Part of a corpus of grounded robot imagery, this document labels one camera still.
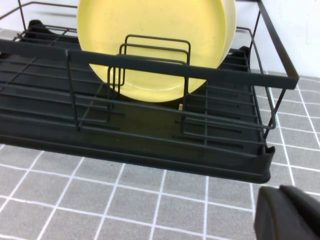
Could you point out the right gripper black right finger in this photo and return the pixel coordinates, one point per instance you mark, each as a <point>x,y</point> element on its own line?
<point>305,200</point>

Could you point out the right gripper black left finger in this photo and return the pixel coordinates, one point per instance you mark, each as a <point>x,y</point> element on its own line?
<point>275,220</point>

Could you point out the cream plate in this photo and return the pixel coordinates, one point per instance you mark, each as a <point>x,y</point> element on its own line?
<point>231,25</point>

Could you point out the yellow plate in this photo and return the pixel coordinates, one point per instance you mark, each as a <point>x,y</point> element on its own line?
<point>150,20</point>

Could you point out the black plastic drip tray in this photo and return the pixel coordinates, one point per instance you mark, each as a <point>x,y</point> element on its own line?
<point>150,160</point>

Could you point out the grey checked tablecloth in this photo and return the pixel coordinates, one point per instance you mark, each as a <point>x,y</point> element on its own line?
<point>100,200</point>

